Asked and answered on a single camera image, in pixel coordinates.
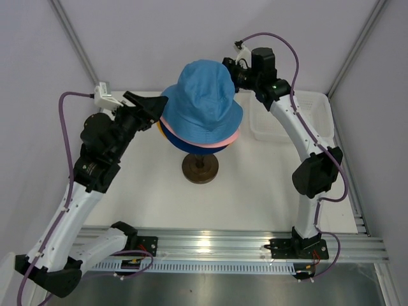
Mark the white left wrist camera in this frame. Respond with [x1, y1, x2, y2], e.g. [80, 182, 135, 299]
[94, 82, 123, 112]

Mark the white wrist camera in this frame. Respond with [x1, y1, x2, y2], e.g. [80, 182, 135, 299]
[234, 40, 251, 65]
[94, 82, 123, 112]

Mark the aluminium frame post left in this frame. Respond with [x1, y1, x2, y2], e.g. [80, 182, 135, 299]
[48, 0, 99, 89]

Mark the aluminium frame post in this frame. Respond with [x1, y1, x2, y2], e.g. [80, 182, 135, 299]
[326, 0, 390, 99]
[48, 0, 99, 89]

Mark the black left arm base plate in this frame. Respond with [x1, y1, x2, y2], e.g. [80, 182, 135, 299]
[133, 236, 159, 257]

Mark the white plastic basket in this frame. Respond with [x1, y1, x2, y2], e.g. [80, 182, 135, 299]
[249, 91, 334, 143]

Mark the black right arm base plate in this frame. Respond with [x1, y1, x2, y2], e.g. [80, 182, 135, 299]
[263, 237, 329, 260]

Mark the white slotted cable duct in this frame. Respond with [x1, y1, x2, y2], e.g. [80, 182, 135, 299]
[91, 259, 313, 275]

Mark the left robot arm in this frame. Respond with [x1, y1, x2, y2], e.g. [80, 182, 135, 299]
[15, 91, 168, 305]

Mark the aluminium mounting rail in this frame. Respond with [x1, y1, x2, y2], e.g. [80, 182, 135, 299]
[127, 221, 390, 263]

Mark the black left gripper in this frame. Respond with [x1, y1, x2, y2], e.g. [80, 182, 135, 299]
[110, 91, 168, 161]

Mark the yellow bucket hat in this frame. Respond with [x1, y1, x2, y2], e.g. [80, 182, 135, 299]
[156, 121, 167, 139]

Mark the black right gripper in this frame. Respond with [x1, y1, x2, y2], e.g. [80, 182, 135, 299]
[203, 57, 261, 95]

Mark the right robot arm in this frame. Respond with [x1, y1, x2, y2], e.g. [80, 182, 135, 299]
[222, 47, 343, 259]

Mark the light blue bucket hat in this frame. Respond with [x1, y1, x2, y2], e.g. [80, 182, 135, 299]
[162, 59, 243, 145]

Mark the aluminium frame post right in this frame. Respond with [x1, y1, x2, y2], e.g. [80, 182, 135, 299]
[326, 0, 390, 99]

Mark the brown round hat stand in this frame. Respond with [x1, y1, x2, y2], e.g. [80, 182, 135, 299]
[182, 154, 219, 184]

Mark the pink bucket hat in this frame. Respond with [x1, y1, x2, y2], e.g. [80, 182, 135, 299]
[160, 117, 240, 149]

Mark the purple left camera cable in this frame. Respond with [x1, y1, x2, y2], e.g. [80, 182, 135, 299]
[15, 91, 96, 306]

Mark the dark blue bucket hat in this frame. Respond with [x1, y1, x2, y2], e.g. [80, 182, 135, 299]
[161, 123, 227, 155]

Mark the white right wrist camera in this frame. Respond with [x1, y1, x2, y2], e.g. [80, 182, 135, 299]
[234, 40, 251, 65]

